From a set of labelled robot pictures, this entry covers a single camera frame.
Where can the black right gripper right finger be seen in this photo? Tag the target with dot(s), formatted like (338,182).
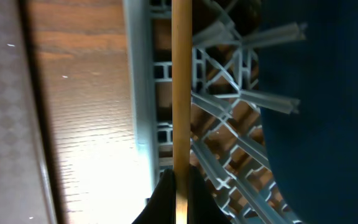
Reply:
(202,209)

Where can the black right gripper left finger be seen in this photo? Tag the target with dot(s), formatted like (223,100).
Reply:
(161,207)

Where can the dark blue plate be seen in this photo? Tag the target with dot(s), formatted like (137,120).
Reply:
(314,154)

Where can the grey dishwasher rack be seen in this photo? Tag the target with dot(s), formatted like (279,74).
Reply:
(221,68)

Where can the brown serving tray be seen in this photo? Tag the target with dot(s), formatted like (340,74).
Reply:
(25,195)

